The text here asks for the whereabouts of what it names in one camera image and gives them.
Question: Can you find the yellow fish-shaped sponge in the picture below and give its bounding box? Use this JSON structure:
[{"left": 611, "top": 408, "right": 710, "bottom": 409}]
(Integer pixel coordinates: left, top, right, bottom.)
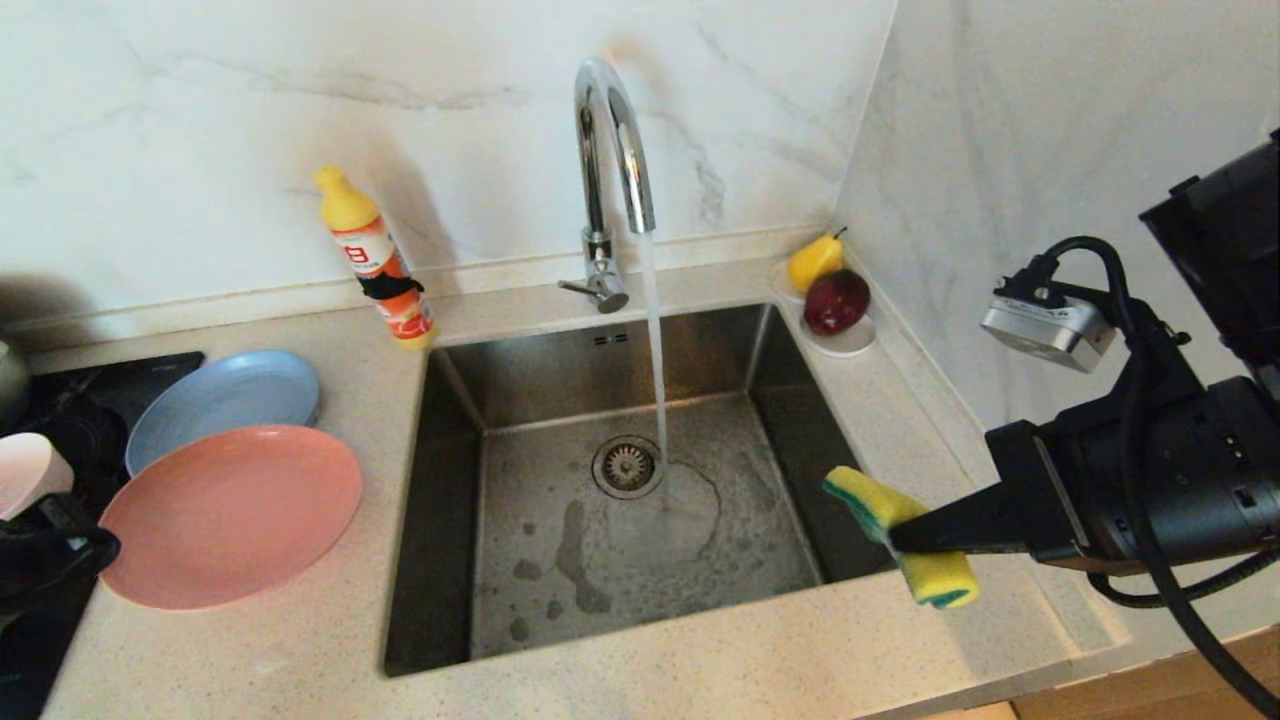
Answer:
[{"left": 822, "top": 466, "right": 981, "bottom": 609}]

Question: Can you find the chrome gooseneck faucet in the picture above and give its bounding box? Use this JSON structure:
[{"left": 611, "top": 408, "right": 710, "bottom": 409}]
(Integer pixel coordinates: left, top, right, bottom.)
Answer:
[{"left": 557, "top": 56, "right": 657, "bottom": 314}]

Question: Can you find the yellow-capped orange dish soap bottle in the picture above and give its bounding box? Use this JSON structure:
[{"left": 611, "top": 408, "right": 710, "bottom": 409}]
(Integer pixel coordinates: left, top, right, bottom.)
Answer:
[{"left": 317, "top": 166, "right": 438, "bottom": 351}]

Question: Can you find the pink plate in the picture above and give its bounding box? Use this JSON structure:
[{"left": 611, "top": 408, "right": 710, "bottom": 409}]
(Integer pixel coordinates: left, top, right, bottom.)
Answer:
[{"left": 98, "top": 424, "right": 364, "bottom": 611}]

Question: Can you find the blue-grey plate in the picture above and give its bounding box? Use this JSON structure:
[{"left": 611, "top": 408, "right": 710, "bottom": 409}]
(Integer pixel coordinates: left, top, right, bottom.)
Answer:
[{"left": 125, "top": 350, "right": 323, "bottom": 478}]

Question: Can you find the pale pink bowl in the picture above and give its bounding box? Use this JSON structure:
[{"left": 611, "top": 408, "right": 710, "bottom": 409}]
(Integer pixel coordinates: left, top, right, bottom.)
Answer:
[{"left": 0, "top": 432, "right": 76, "bottom": 521}]

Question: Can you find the stainless steel sink basin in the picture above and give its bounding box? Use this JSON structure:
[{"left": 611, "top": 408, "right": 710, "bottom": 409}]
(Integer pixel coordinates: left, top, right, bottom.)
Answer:
[{"left": 382, "top": 303, "right": 913, "bottom": 678}]

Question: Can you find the black braided right arm sleeve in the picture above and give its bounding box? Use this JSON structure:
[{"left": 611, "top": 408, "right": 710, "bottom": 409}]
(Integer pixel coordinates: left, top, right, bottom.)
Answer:
[{"left": 1088, "top": 545, "right": 1280, "bottom": 609}]

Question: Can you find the small white dish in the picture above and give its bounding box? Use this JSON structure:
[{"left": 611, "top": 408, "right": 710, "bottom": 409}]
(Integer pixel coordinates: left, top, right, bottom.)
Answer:
[{"left": 768, "top": 260, "right": 877, "bottom": 357}]

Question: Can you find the light wooden cabinet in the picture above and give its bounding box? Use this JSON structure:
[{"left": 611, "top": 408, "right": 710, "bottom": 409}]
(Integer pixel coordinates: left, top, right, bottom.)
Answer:
[{"left": 1010, "top": 630, "right": 1280, "bottom": 720}]

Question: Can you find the dark red apple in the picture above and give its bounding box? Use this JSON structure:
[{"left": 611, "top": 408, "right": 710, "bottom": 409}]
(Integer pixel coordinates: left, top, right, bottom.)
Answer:
[{"left": 802, "top": 269, "right": 871, "bottom": 336}]

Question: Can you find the yellow pear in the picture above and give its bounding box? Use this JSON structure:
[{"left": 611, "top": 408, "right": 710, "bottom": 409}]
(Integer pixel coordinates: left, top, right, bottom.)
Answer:
[{"left": 786, "top": 227, "right": 848, "bottom": 296}]

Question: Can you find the round metal drain strainer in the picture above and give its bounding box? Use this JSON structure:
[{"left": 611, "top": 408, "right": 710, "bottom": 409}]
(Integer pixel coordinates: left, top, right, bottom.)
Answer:
[{"left": 591, "top": 435, "right": 664, "bottom": 501}]

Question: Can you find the black induction cooktop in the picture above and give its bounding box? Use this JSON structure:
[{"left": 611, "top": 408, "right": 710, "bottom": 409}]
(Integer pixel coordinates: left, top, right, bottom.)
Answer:
[{"left": 0, "top": 352, "right": 204, "bottom": 720}]

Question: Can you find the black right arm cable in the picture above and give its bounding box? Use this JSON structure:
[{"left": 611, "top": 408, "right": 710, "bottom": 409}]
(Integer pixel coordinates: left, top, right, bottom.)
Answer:
[{"left": 1000, "top": 236, "right": 1280, "bottom": 716}]

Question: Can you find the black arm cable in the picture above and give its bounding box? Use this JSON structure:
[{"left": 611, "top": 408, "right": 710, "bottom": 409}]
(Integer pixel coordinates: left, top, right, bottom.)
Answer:
[
  {"left": 40, "top": 525, "right": 123, "bottom": 601},
  {"left": 1000, "top": 236, "right": 1280, "bottom": 716}
]

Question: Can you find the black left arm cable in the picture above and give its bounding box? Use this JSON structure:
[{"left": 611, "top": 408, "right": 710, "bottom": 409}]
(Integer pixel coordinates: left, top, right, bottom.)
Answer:
[{"left": 40, "top": 525, "right": 123, "bottom": 601}]

